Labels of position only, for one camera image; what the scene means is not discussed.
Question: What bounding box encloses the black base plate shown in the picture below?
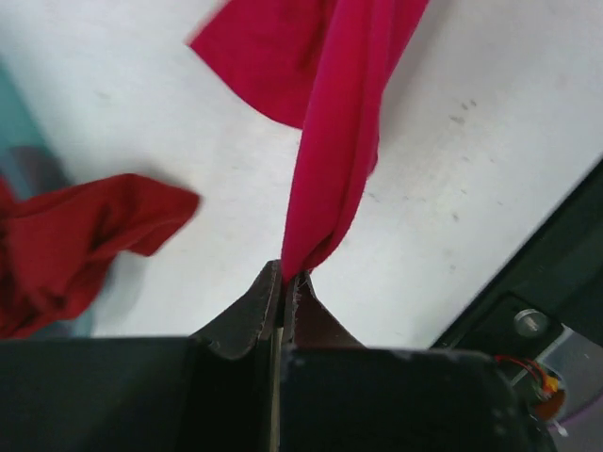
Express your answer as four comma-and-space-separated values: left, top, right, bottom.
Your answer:
434, 165, 602, 358

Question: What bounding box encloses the bright pink-red t shirt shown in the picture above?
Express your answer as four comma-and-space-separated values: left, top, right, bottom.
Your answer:
189, 0, 427, 280

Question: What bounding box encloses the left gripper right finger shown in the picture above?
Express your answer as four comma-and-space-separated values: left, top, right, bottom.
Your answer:
282, 272, 364, 348

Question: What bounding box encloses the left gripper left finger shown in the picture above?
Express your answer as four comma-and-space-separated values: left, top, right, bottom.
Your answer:
191, 260, 282, 361

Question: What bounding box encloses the dark red t shirt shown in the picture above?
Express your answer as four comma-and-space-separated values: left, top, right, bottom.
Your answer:
1, 173, 201, 339

